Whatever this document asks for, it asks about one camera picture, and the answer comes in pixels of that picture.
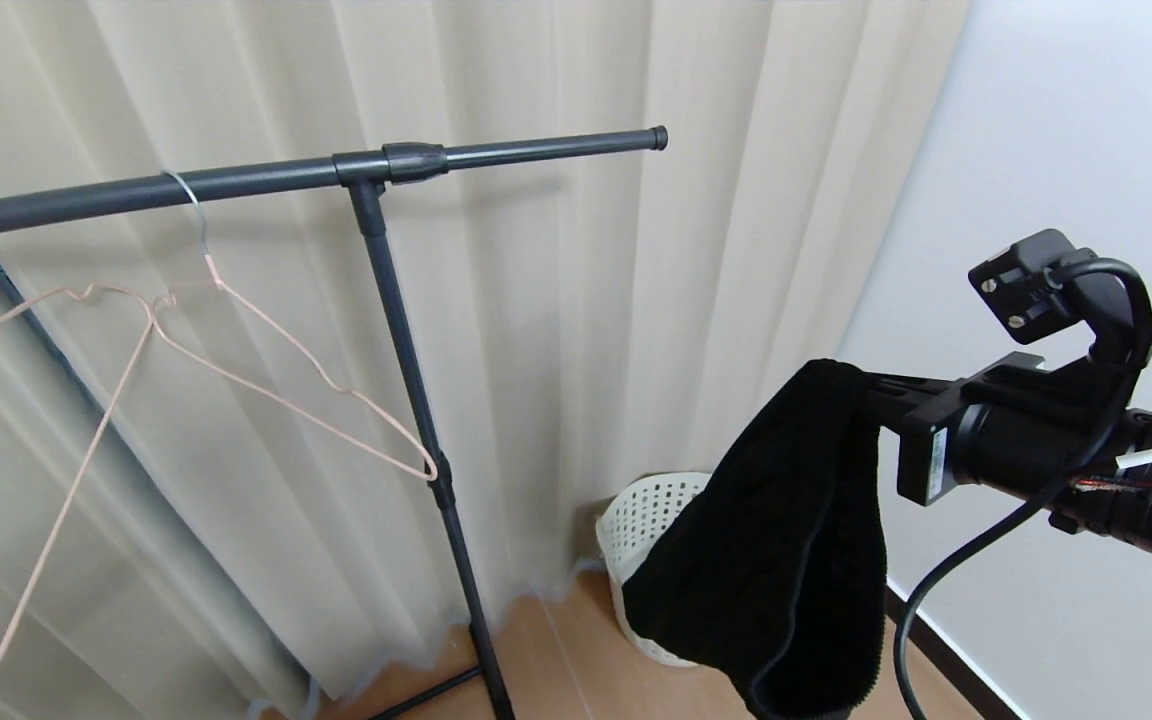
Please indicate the pink clothes hanger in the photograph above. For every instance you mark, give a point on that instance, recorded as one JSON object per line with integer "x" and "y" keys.
{"x": 66, "y": 490}
{"x": 336, "y": 392}

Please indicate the white laundry basket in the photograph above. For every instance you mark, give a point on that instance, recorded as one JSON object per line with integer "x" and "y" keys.
{"x": 641, "y": 520}

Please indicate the beige curtain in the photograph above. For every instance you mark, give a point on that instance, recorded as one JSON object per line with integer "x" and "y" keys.
{"x": 636, "y": 300}
{"x": 86, "y": 600}

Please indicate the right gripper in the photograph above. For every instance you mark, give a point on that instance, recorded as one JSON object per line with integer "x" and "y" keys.
{"x": 1016, "y": 440}

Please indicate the black clothes rack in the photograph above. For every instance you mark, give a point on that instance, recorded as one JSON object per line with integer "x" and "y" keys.
{"x": 236, "y": 182}

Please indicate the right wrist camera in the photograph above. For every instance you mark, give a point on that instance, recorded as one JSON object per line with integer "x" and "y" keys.
{"x": 1026, "y": 280}

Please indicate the black shorts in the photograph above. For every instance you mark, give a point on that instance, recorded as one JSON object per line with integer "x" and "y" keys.
{"x": 766, "y": 560}

